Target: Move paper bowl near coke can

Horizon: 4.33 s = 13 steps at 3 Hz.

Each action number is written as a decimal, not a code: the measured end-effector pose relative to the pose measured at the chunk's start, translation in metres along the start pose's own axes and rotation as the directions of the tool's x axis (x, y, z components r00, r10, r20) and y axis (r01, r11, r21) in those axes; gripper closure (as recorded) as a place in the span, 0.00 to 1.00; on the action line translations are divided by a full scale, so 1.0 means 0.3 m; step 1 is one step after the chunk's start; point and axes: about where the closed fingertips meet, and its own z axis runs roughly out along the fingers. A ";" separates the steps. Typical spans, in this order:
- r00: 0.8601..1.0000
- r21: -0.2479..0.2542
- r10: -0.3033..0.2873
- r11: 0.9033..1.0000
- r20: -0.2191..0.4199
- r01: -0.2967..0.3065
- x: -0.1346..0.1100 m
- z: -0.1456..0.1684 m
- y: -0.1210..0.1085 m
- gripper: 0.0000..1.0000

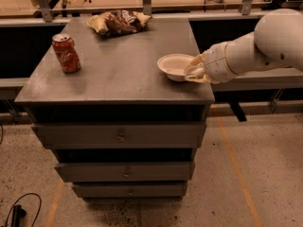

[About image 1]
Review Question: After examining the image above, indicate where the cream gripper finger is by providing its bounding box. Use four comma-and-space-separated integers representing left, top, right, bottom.
183, 56, 206, 83

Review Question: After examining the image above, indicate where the white paper bowl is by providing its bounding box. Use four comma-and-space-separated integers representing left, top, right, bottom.
157, 54, 194, 82

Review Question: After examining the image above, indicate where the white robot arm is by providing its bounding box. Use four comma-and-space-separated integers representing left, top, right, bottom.
184, 9, 303, 84

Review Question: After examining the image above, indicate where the red coke can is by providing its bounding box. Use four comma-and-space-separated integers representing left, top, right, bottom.
52, 33, 80, 73

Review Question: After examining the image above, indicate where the brown chip bag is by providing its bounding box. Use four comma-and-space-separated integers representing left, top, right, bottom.
87, 9, 151, 37

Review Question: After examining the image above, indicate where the black cable on floor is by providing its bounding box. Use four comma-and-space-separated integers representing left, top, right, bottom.
3, 192, 43, 227

